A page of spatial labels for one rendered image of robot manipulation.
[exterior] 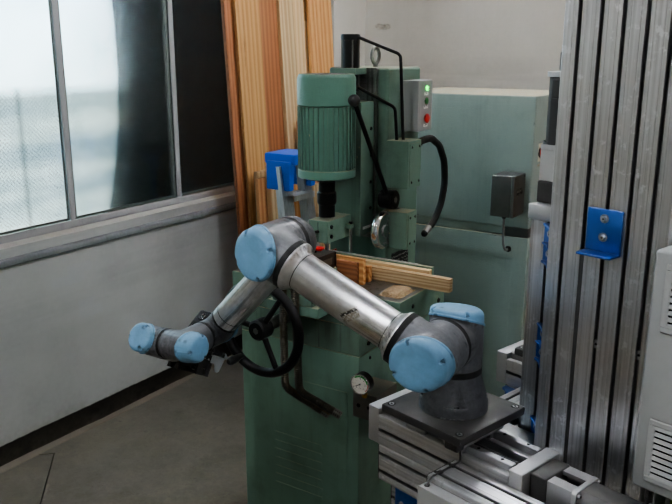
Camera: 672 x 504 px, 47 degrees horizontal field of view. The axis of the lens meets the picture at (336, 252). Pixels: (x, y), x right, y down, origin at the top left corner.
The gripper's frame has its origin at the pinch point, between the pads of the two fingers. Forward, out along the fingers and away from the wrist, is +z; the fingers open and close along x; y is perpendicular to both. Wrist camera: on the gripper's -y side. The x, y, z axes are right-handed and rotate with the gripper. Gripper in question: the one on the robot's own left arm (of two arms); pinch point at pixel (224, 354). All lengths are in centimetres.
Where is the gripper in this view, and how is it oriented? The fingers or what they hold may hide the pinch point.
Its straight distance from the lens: 225.1
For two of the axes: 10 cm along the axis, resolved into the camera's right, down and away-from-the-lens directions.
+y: -2.7, 9.4, -1.9
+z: 4.7, 3.0, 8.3
